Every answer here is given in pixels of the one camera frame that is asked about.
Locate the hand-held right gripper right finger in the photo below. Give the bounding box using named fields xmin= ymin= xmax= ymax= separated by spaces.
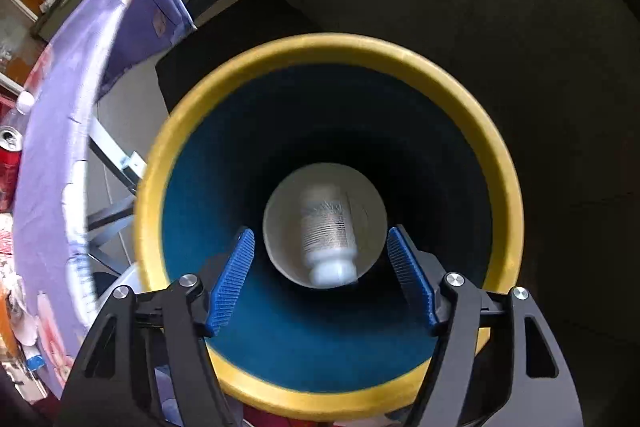
xmin=386 ymin=225 xmax=585 ymax=427

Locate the grey metal table frame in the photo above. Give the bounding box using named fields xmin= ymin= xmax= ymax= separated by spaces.
xmin=85 ymin=114 xmax=148 ymax=275

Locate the red soda can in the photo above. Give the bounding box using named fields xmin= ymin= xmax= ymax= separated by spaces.
xmin=0 ymin=126 xmax=25 ymax=212

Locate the blue bin with yellow rim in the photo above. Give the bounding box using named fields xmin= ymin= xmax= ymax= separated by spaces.
xmin=135 ymin=33 xmax=525 ymax=420

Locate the purple floral tablecloth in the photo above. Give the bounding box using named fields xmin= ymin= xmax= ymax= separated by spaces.
xmin=12 ymin=0 xmax=197 ymax=403

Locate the white plastic bottle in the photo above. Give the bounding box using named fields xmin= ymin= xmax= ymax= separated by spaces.
xmin=299 ymin=184 xmax=359 ymax=288

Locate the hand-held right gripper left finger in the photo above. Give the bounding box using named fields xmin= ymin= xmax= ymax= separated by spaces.
xmin=54 ymin=227 xmax=257 ymax=427

